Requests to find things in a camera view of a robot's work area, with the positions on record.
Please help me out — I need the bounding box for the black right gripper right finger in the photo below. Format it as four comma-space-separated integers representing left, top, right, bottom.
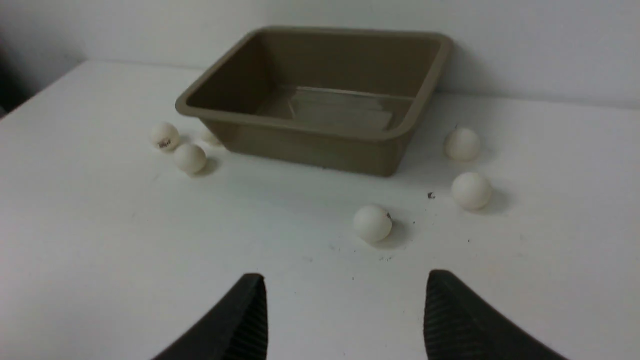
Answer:
423, 269, 565, 360

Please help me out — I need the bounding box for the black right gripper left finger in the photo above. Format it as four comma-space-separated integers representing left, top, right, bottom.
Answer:
155, 273, 269, 360

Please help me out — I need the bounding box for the white ball with logo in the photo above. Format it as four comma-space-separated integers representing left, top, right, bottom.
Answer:
148, 121, 181, 152

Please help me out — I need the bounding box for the tan plastic bin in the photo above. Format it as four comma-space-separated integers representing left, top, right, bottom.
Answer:
174, 26, 454, 177

